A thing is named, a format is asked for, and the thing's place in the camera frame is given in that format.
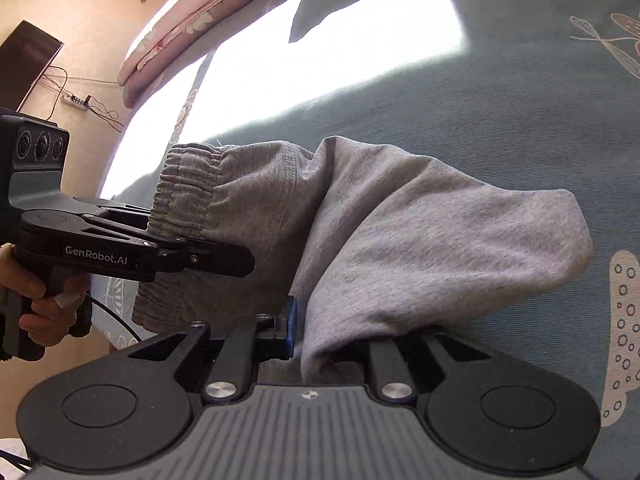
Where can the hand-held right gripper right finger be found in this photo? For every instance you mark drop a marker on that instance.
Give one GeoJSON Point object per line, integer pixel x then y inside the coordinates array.
{"type": "Point", "coordinates": [382, 360]}

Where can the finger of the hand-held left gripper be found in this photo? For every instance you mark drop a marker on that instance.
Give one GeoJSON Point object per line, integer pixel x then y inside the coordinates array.
{"type": "Point", "coordinates": [210, 257]}

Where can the pink floral quilt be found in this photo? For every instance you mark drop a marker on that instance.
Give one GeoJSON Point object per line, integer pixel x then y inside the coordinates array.
{"type": "Point", "coordinates": [200, 15]}

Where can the grey sweatpants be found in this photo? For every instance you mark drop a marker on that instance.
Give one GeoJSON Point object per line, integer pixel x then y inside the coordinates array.
{"type": "Point", "coordinates": [375, 240]}

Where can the black wall television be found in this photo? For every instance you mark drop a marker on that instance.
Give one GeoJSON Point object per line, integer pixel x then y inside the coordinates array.
{"type": "Point", "coordinates": [25, 67]}

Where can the blue floral bed sheet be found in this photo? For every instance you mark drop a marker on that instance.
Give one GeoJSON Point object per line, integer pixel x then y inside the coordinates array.
{"type": "Point", "coordinates": [500, 110]}

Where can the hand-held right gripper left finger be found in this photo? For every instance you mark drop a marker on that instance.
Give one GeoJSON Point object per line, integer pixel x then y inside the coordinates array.
{"type": "Point", "coordinates": [290, 322]}

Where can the person's left hand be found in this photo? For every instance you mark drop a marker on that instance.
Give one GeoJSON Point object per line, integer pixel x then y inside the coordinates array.
{"type": "Point", "coordinates": [35, 305]}

